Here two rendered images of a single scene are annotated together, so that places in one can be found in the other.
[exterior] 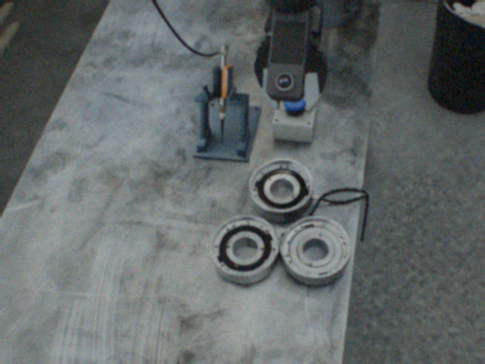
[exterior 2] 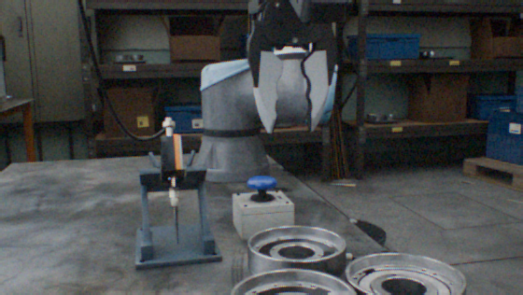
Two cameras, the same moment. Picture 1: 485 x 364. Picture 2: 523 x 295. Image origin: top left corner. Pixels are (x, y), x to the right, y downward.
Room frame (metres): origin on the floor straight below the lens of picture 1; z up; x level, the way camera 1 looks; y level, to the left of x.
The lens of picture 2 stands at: (0.08, 0.25, 1.03)
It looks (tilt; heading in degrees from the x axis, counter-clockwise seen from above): 11 degrees down; 335
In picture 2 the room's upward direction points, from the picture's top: 1 degrees counter-clockwise
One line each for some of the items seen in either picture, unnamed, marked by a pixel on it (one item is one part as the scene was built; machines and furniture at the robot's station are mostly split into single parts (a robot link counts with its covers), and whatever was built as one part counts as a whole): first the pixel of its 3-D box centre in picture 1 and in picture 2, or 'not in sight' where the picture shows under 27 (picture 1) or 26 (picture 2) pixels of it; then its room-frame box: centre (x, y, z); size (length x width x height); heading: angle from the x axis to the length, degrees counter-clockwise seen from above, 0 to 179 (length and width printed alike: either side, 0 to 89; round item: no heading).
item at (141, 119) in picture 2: not in sight; (129, 110); (4.10, -0.49, 0.64); 0.49 x 0.40 x 0.37; 82
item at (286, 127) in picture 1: (296, 115); (261, 212); (0.68, -0.03, 0.82); 0.08 x 0.07 x 0.05; 167
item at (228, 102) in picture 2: not in sight; (233, 92); (1.00, -0.13, 0.97); 0.13 x 0.12 x 0.14; 59
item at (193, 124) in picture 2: not in sight; (197, 117); (4.00, -1.02, 0.56); 0.52 x 0.38 x 0.22; 74
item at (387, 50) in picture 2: not in sight; (382, 48); (3.64, -2.61, 1.11); 0.52 x 0.38 x 0.22; 77
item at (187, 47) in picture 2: not in sight; (192, 38); (3.99, -1.00, 1.19); 0.52 x 0.42 x 0.38; 77
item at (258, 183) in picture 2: (295, 107); (261, 195); (0.67, -0.03, 0.85); 0.04 x 0.04 x 0.05
